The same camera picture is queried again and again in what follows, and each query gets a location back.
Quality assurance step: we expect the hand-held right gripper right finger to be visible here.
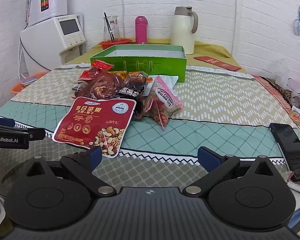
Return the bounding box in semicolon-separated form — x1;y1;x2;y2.
182;146;277;196

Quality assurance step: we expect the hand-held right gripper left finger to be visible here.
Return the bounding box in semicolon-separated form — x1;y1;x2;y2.
26;146;117;197

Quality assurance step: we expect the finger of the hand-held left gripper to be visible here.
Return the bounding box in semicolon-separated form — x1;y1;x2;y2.
28;128;46;141
0;116;17;128

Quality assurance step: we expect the red nut packet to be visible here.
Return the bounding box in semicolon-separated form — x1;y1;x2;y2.
52;96;137;158

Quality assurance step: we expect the pale blue snack packet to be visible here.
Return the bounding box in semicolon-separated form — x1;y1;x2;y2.
162;75;178;90

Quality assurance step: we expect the green cardboard box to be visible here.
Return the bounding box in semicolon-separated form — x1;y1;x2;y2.
90;44;187;83

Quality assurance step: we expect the orange basin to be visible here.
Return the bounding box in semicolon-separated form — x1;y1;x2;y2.
10;71;49;95

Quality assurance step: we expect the dark braised meat packet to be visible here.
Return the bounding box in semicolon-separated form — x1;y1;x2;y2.
76;71;145;105

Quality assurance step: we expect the pink snack packet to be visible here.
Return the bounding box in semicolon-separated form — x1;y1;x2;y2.
142;76;185;130

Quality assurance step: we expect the black smartphone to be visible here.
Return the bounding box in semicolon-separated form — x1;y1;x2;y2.
269;122;300;179

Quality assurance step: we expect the white appliance with screen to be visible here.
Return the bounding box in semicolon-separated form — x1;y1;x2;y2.
20;14;87;72

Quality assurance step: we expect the small red snack packet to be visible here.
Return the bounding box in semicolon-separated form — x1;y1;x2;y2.
91;59;113;70

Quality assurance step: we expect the red envelope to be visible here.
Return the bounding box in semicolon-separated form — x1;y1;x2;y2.
194;56;241;72

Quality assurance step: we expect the leopard print cloth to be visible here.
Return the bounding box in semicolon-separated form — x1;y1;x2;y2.
259;76;300;135

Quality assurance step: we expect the clear plastic bag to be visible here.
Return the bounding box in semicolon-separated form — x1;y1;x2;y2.
286;77;300;105

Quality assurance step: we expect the red plastic basket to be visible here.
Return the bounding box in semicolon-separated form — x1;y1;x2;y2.
99;38;132;50

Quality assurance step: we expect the cream thermos jug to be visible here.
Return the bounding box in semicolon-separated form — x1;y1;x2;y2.
170;6;199;55

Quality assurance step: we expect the black straw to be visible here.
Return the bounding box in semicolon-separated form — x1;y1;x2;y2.
104;12;115;42

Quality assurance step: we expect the glass carafe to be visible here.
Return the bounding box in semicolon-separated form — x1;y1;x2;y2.
103;16;119;42

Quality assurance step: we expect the white water purifier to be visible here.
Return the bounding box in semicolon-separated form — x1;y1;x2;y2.
26;0;68;27

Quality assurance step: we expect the pink bottle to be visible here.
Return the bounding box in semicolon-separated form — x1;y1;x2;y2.
135;16;148;44

